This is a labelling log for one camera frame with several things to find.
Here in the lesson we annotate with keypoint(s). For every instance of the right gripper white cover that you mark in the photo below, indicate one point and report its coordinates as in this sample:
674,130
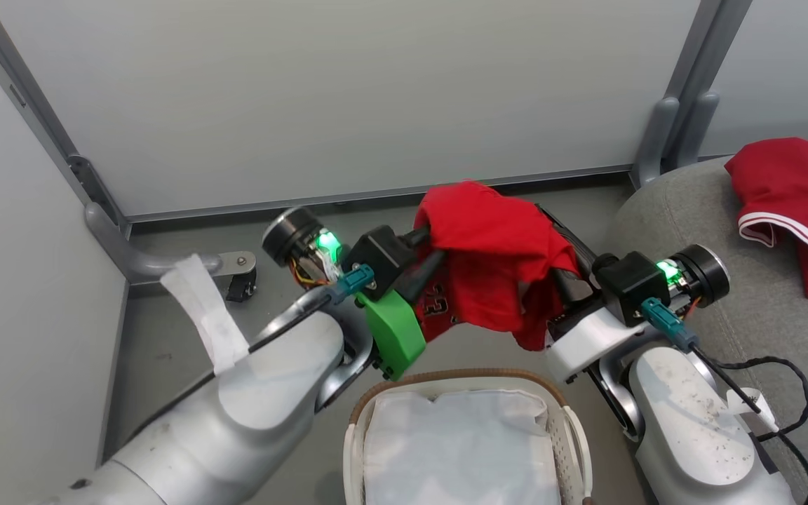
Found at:
586,340

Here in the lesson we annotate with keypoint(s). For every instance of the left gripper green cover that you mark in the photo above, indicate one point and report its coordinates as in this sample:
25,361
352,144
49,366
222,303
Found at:
393,337

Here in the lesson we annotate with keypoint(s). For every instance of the red jersey with number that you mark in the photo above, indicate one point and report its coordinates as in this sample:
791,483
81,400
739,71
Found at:
488,238

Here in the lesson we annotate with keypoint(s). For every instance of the red shirt with white stripes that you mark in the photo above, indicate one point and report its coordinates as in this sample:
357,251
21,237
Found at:
790,182

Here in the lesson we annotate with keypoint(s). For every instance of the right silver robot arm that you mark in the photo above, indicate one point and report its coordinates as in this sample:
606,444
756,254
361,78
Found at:
691,435

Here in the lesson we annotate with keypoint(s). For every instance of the white tag on right arm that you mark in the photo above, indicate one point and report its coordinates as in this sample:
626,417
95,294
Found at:
748,404

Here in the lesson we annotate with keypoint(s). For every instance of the white tape on left arm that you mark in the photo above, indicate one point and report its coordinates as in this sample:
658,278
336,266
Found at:
202,305

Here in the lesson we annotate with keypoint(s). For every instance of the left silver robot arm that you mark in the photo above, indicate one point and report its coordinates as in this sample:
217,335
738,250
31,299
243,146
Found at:
271,389

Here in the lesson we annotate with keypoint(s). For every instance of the grey fabric sofa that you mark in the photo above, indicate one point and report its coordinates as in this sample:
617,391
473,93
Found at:
748,315

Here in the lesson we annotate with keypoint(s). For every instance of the grey upright partition foot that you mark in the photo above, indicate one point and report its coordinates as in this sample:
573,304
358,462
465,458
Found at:
653,144
695,130

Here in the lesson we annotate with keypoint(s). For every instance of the black caster wheel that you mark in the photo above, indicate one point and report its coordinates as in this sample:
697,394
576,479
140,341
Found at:
241,289

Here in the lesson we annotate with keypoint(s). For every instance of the white laundry basket brown rim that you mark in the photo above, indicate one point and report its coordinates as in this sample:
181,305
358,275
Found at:
574,449

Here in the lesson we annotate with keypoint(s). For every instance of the white cloth in basket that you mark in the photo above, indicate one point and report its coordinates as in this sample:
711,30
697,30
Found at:
460,449

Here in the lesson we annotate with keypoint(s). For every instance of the grey partition foot with plate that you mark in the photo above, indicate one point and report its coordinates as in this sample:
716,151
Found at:
137,263

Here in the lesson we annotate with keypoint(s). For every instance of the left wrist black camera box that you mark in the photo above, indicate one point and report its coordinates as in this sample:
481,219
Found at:
377,256

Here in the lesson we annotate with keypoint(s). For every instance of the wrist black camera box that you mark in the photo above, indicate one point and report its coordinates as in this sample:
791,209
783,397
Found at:
377,256
628,284

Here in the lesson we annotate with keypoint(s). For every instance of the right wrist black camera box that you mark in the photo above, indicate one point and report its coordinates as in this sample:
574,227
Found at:
628,284

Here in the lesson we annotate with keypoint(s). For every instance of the grey metal partition bottom rail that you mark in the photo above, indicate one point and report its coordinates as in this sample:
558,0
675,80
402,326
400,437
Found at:
376,194

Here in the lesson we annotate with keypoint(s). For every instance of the grey metal partition post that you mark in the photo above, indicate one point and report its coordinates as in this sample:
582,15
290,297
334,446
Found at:
709,42
32,112

